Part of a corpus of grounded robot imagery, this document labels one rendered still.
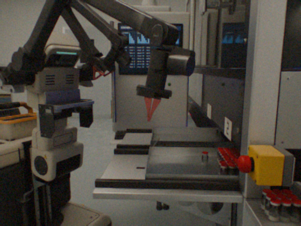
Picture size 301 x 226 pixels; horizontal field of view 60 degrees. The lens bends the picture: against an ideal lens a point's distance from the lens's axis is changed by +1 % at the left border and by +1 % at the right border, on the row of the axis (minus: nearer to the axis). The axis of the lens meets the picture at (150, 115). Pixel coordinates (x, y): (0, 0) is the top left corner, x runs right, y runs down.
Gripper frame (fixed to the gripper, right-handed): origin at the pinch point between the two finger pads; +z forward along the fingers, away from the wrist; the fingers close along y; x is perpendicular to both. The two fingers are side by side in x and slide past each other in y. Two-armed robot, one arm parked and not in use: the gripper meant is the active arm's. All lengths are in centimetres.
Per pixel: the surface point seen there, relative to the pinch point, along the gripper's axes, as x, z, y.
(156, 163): 10.6, 17.6, 5.4
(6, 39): 548, -10, -368
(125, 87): 87, 2, -19
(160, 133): 52, 18, 7
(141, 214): 123, 108, 8
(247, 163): -20.3, 1.7, 23.4
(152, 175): -6.3, 14.9, 4.1
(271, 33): -12.7, -27.3, 24.0
